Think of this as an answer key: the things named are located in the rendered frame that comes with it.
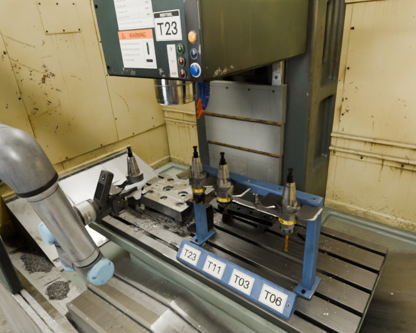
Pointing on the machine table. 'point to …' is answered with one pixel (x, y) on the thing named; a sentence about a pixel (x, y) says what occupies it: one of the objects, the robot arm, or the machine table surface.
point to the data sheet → (134, 14)
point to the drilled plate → (164, 206)
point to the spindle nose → (174, 92)
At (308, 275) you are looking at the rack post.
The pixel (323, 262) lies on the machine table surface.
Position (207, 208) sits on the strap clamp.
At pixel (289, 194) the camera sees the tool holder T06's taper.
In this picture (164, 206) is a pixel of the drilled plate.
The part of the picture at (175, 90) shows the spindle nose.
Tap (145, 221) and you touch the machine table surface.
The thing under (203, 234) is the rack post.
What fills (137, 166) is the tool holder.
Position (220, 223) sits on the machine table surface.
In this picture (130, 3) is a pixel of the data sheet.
